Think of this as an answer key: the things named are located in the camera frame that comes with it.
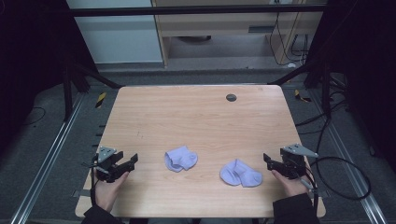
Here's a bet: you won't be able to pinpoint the left hand-held gripper black cable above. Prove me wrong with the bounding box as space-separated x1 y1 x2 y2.
81 155 101 207

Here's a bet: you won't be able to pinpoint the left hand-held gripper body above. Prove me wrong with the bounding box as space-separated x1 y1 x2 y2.
92 146 125 184

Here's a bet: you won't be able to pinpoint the aluminium floor rail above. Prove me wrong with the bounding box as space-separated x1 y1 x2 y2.
8 92 86 224
307 90 389 224

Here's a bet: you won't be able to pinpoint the white cabinet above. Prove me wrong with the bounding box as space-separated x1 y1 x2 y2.
65 0 164 64

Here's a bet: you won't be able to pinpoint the black horizontal frame bar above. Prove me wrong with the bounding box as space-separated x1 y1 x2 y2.
68 4 328 18

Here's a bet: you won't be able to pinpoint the person's right hand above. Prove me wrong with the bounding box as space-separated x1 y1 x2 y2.
270 169 312 199

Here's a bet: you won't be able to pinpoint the person's left hand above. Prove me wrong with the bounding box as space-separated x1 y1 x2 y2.
92 169 131 214

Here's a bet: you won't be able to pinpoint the black metal stand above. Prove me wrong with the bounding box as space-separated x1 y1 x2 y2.
267 59 332 118
61 55 125 123

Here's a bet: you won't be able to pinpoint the yellow black striped tape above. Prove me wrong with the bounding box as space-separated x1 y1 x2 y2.
294 89 312 104
94 91 107 109

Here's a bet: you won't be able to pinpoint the black floor cables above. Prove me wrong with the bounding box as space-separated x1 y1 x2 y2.
294 74 353 157

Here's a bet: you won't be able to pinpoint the thin black floor cable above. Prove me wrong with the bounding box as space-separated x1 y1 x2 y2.
21 106 47 127

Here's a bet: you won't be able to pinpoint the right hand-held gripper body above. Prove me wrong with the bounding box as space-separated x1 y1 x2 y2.
279 143 319 180

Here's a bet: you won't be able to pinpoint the black hanging cables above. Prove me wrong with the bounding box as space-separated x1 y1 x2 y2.
268 0 311 67

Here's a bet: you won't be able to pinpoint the lavender sock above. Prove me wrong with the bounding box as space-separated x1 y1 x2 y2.
219 158 263 189
163 145 199 174

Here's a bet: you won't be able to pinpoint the black looped cable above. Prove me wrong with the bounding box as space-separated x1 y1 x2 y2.
309 156 372 202

